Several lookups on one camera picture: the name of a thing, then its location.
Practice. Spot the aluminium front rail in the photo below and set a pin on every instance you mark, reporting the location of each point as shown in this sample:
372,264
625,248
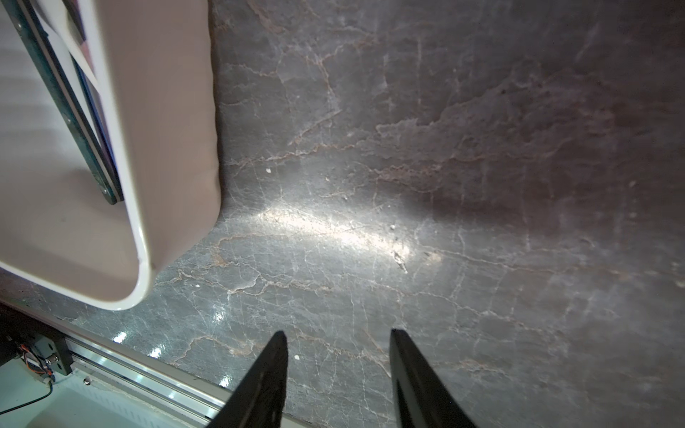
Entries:
110,386

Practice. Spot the dark blue handled spoon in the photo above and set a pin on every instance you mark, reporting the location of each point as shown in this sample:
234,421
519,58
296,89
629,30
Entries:
96,112

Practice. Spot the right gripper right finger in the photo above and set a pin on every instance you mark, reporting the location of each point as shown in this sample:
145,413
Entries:
420,397

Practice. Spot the white rectangular storage box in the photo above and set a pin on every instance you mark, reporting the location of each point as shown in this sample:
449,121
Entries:
154,70

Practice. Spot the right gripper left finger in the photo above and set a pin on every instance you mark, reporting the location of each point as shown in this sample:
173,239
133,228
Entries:
259,399

